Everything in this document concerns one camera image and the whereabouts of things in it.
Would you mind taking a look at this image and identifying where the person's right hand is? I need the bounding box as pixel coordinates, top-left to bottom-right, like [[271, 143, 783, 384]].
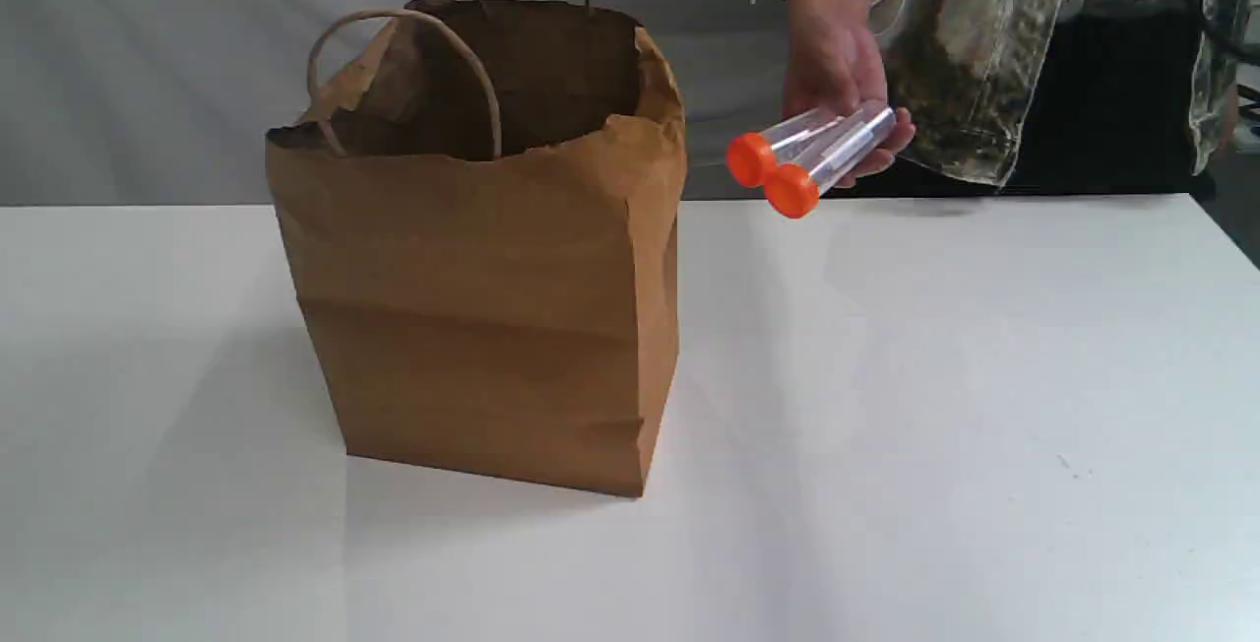
[[782, 0, 916, 188]]

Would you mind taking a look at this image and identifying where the clear tube orange cap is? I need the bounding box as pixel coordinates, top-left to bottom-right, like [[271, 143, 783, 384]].
[[725, 108, 845, 188], [762, 99, 897, 219]]

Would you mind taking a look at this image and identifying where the brown paper bag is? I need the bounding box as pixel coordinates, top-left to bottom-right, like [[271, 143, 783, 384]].
[[265, 0, 688, 498]]

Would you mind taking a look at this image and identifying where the camouflage jacket person torso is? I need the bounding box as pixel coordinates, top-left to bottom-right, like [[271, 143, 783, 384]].
[[750, 0, 1260, 193]]

